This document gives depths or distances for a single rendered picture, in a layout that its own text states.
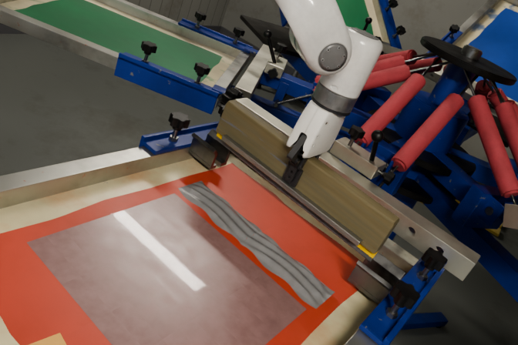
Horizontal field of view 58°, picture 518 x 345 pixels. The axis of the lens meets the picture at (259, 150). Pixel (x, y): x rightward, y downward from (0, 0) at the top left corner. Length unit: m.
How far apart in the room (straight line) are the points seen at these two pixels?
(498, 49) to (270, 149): 1.82
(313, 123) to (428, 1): 3.89
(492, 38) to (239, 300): 2.11
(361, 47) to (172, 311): 0.50
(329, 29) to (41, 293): 0.54
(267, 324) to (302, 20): 0.46
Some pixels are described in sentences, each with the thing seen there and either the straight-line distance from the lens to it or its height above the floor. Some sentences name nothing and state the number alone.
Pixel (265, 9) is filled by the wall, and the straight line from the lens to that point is 5.39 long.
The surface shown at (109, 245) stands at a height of 0.96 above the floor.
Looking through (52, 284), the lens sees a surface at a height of 0.96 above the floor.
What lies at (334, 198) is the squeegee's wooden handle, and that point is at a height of 1.10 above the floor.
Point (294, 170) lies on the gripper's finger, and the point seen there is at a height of 1.10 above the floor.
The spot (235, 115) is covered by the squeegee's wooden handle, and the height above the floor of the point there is 1.12.
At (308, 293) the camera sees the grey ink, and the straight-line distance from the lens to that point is 0.85.
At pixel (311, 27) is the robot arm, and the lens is 0.69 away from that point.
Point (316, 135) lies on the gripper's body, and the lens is 0.82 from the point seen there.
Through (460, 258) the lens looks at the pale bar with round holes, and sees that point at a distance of 1.07.
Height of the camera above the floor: 1.49
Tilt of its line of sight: 26 degrees down
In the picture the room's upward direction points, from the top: 23 degrees clockwise
